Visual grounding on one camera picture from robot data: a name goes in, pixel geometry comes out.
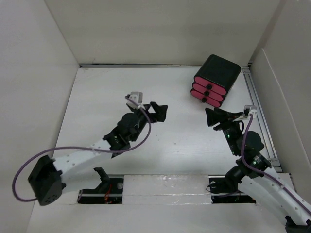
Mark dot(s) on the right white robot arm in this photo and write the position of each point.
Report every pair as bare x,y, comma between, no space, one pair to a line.
253,174

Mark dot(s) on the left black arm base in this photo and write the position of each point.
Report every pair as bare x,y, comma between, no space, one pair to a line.
108,191

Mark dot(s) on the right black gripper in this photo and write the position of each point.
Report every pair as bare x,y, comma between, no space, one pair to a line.
217,115

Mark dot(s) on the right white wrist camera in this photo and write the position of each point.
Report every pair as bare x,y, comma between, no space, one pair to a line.
249,110

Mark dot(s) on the black drawer cabinet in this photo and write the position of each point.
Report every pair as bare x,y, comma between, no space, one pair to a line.
219,71

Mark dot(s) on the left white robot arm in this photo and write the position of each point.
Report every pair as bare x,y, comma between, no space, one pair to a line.
52,177

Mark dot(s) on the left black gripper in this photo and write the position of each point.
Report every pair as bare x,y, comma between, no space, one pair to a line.
158,115

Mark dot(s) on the aluminium rail right side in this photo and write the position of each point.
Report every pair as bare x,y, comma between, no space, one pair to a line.
264,130

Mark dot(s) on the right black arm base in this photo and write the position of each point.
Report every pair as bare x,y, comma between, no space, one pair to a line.
222,193

